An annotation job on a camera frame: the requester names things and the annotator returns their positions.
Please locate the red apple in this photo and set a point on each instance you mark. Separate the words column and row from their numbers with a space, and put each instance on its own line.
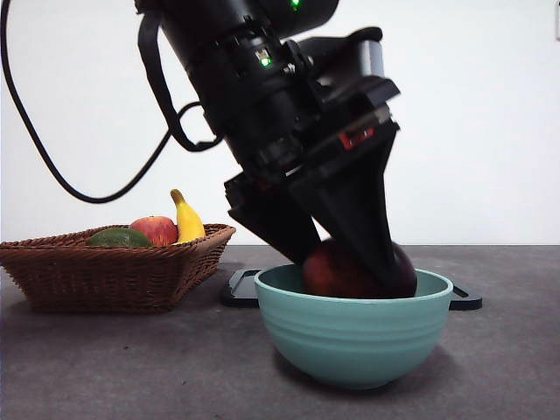
column 159, row 229

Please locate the yellow banana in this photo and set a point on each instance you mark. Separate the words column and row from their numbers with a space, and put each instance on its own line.
column 189, row 223

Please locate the brown wicker basket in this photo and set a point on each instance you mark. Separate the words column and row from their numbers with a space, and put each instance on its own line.
column 109, row 280

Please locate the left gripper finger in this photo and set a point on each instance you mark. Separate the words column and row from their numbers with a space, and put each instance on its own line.
column 363, row 210
column 271, row 219

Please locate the green avocado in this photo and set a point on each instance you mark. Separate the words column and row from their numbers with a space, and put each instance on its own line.
column 118, row 238

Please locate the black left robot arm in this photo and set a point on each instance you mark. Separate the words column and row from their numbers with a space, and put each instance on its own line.
column 245, row 79

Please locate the dark purple plum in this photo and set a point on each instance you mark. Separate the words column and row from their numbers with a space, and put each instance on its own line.
column 337, row 273

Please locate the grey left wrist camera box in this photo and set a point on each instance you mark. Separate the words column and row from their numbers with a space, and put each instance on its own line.
column 376, row 61

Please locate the teal ribbed bowl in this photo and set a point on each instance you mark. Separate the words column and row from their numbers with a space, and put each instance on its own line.
column 354, row 341

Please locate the black rectangular tray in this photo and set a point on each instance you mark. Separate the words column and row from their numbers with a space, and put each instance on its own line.
column 238, row 293

